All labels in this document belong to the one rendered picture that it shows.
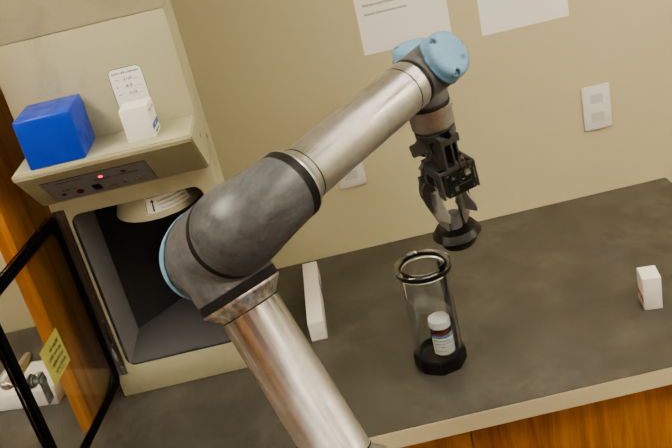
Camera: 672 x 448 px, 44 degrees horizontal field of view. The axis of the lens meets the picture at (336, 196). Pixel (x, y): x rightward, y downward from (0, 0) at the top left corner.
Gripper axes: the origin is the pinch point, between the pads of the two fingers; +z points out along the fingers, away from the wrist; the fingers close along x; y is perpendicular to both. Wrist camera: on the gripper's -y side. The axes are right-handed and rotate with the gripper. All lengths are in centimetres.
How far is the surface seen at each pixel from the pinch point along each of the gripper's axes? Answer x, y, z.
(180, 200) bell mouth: -43, -30, -13
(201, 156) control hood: -36.7, -18.3, -24.1
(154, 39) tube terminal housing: -36, -25, -45
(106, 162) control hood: -52, -18, -30
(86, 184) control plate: -57, -24, -26
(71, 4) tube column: -46, -29, -55
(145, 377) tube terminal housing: -64, -30, 21
